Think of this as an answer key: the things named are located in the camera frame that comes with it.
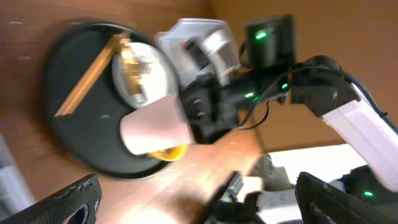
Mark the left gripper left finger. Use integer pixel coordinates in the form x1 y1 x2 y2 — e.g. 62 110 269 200
1 174 102 224

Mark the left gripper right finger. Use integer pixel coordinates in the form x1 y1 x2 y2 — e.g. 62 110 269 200
295 172 397 224

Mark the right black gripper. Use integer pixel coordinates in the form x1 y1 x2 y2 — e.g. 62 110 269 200
180 73 241 145

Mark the pink plastic cup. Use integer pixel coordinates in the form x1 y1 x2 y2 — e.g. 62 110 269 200
119 93 194 156

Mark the yellow bowl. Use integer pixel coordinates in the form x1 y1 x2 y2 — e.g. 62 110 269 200
148 144 188 162

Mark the wrapper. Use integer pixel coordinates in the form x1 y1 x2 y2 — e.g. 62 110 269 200
119 37 144 96

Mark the wooden chopstick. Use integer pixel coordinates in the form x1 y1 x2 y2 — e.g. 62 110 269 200
62 34 130 118
54 32 124 116

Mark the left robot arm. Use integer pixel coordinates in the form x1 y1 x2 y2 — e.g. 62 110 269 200
3 172 397 223

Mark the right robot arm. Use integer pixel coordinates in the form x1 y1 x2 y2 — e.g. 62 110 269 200
180 14 397 191

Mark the grey plate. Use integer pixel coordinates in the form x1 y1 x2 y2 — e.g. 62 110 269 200
112 42 179 110

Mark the round black tray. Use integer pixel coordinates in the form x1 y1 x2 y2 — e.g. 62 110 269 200
43 21 171 180

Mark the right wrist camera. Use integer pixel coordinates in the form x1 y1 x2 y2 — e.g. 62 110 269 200
182 29 240 86

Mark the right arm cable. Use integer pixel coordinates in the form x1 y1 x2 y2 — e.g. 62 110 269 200
238 40 398 131

